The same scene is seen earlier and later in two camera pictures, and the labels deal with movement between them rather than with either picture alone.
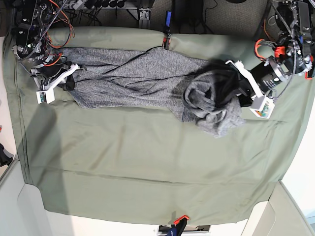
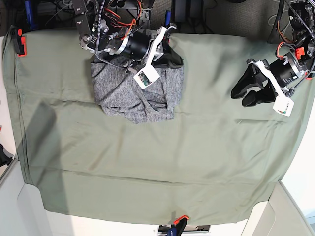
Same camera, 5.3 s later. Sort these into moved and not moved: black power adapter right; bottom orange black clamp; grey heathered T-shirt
Moved: grey heathered T-shirt
Not moved: black power adapter right; bottom orange black clamp
